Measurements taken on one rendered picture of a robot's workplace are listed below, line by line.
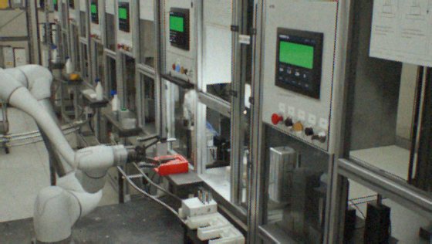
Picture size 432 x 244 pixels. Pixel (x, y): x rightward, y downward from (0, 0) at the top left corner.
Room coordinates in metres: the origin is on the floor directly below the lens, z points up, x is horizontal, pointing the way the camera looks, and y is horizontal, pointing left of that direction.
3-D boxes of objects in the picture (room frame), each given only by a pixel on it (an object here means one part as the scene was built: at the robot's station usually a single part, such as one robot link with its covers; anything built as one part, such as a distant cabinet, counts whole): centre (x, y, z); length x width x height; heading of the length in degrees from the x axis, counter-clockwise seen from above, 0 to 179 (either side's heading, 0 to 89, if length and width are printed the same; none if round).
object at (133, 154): (2.18, 0.35, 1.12); 0.09 x 0.07 x 0.08; 115
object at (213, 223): (2.01, 0.02, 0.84); 0.36 x 0.14 x 0.10; 25
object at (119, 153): (2.15, 0.42, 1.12); 0.09 x 0.06 x 0.09; 25
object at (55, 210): (2.18, 0.73, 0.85); 0.18 x 0.16 x 0.22; 157
